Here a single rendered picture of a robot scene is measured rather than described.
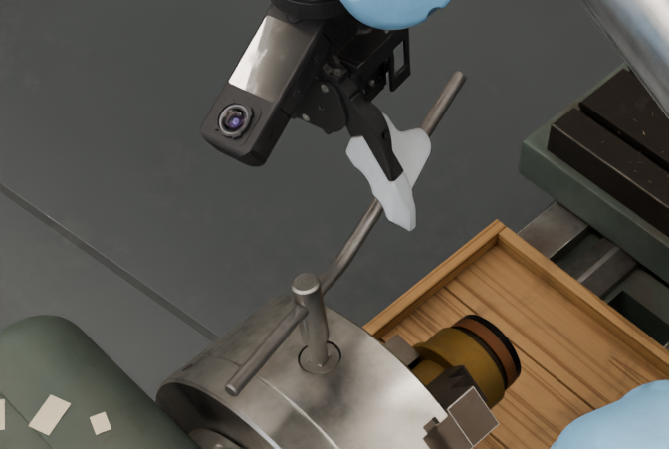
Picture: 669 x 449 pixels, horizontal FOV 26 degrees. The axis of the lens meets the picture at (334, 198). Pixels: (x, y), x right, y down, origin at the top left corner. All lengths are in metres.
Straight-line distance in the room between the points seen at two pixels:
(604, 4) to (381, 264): 1.97
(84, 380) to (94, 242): 1.68
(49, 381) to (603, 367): 0.67
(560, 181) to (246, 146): 0.80
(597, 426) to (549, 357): 1.00
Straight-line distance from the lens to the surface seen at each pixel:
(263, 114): 0.95
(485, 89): 3.04
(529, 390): 1.55
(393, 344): 1.31
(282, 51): 0.97
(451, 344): 1.29
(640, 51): 0.77
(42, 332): 1.16
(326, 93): 0.99
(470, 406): 1.17
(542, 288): 1.63
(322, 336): 1.12
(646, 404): 0.59
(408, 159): 1.04
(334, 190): 2.84
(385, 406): 1.13
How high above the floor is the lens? 2.20
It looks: 51 degrees down
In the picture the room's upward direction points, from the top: straight up
